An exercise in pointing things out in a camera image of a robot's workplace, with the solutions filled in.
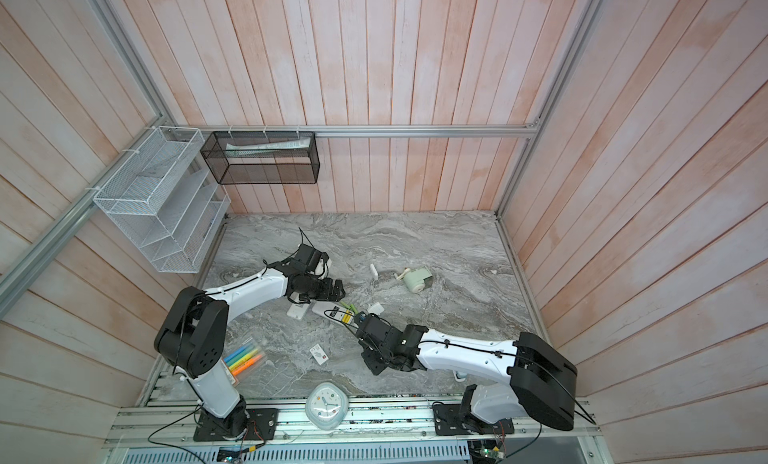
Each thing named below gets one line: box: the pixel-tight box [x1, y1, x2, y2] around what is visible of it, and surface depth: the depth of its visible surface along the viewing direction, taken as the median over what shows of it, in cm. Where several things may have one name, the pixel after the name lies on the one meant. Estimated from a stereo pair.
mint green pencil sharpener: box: [394, 266, 434, 293], surface depth 99 cm
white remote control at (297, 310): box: [286, 303, 310, 320], surface depth 94 cm
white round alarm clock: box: [305, 382, 349, 431], surface depth 76 cm
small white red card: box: [309, 343, 329, 365], surface depth 85 cm
